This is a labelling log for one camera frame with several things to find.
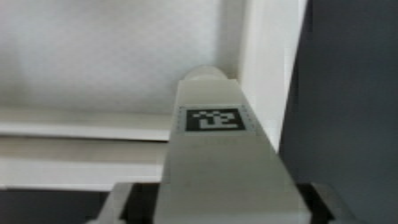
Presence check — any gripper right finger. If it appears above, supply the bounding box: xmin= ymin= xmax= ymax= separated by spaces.
xmin=297 ymin=183 xmax=368 ymax=224

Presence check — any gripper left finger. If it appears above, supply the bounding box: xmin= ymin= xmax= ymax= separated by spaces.
xmin=87 ymin=183 xmax=160 ymax=224

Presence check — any white desk top tray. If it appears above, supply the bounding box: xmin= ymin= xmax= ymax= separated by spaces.
xmin=0 ymin=0 xmax=247 ymax=141

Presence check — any white front fence bar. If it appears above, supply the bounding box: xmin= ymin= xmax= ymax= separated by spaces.
xmin=0 ymin=137 xmax=167 ymax=191

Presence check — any white fence bar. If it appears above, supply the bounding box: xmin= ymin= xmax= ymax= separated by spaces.
xmin=238 ymin=0 xmax=307 ymax=149
xmin=0 ymin=137 xmax=167 ymax=191

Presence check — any white right fence bar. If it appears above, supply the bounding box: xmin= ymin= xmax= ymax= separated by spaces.
xmin=238 ymin=0 xmax=307 ymax=149

